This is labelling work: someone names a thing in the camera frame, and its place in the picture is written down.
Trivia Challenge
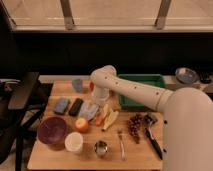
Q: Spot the orange red pepper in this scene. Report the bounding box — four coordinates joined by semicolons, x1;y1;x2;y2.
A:
95;114;103;126

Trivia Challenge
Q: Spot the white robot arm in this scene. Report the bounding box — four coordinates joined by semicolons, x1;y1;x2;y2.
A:
90;65;213;171

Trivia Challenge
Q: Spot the red bowl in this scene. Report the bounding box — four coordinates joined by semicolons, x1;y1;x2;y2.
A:
89;81;94;92

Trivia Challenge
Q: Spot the purple bowl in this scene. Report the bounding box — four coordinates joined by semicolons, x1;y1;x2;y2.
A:
37;117;68;145

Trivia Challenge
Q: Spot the metal bowl on ledge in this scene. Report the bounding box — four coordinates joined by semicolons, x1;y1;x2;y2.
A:
175;67;198;84

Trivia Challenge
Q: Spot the grey blue cloth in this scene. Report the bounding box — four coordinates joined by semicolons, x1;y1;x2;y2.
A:
78;101;99;121

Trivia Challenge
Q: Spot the black block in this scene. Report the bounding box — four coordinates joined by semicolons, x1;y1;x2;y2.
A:
68;98;83;116

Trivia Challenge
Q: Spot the yellow banana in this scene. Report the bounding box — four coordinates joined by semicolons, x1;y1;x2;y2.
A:
102;109;119;131

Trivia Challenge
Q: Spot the red yellow apple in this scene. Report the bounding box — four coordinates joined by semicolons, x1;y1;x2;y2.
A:
75;118;89;133

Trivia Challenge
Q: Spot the blue sponge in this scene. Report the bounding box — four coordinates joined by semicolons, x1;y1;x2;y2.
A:
54;98;69;114

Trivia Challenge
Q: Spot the bunch of dark grapes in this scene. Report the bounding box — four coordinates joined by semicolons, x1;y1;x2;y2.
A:
128;113;143;144

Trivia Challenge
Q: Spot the metal fork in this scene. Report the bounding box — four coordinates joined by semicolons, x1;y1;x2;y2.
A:
117;130;126;161

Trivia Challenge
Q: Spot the small metal cup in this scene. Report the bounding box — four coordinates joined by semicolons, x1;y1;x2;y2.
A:
94;141;108;157

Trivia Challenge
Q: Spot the white cup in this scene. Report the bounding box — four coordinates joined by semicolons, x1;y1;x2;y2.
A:
65;132;83;154

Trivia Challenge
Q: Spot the green plastic tray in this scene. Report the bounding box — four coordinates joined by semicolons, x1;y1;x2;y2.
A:
118;74;165;110

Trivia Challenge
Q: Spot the black chair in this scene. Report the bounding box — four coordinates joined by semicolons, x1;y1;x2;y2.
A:
0;72;50;171

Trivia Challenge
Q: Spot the black handled peeler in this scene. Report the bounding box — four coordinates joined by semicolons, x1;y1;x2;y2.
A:
144;113;163;159

